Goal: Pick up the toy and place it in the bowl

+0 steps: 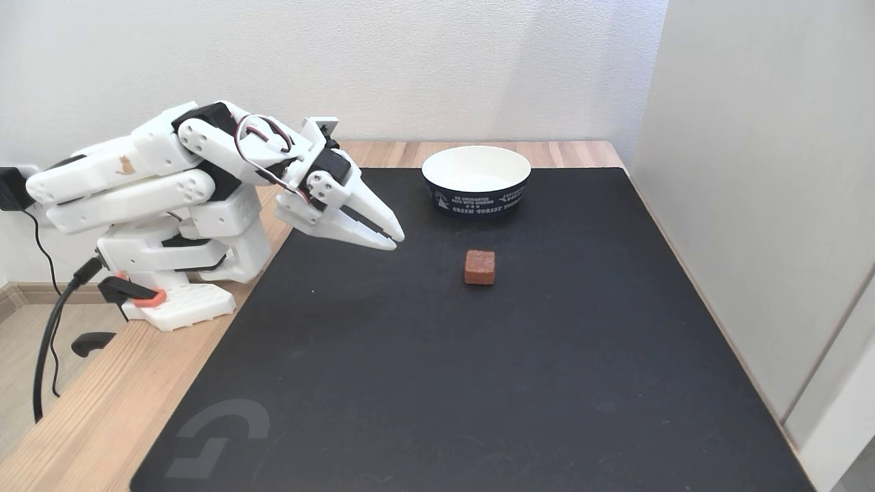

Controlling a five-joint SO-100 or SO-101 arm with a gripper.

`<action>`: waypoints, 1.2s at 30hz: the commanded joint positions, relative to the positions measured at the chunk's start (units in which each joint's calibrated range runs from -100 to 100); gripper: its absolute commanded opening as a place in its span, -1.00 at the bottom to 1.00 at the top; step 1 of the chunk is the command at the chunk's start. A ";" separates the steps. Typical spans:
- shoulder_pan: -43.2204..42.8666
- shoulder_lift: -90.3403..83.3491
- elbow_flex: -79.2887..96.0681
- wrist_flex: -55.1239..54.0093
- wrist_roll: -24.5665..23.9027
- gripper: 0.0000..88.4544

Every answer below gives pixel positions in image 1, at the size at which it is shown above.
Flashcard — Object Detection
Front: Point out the thin black cable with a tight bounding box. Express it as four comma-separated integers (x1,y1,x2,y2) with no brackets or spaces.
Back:
21,208,64,398

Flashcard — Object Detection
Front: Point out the black and orange clamp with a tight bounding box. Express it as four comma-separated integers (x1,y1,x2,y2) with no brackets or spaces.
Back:
70,271,167,359

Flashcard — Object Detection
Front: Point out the brown cube toy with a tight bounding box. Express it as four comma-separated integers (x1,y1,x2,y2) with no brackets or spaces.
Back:
463,249,497,286

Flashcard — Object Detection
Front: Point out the black power adapter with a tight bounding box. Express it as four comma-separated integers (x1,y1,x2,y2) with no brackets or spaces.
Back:
0,165,39,212

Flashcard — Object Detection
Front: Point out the red white wrist servo cable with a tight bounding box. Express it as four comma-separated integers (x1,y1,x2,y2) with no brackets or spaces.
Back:
233,113,323,207

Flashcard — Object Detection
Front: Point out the black desk mat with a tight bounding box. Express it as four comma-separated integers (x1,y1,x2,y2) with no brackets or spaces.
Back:
129,167,816,492

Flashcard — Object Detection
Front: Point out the thick black cable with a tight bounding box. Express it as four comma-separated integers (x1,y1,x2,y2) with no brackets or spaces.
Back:
32,256,105,424

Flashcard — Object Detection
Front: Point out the white wall outlet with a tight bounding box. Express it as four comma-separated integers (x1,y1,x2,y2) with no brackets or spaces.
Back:
15,163,54,228

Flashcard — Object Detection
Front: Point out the navy paper bowl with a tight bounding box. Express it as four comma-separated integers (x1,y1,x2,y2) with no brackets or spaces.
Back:
421,145,533,219

